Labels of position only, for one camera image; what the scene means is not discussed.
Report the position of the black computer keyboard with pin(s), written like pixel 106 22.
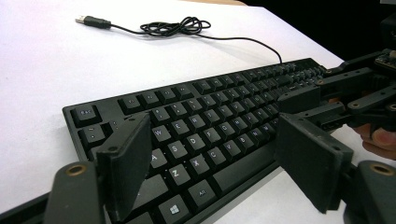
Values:
pixel 199 124

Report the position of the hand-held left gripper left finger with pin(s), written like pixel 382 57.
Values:
pixel 126 168

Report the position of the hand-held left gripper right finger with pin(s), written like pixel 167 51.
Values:
pixel 311 158

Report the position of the light wooden table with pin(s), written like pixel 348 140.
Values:
pixel 224 2

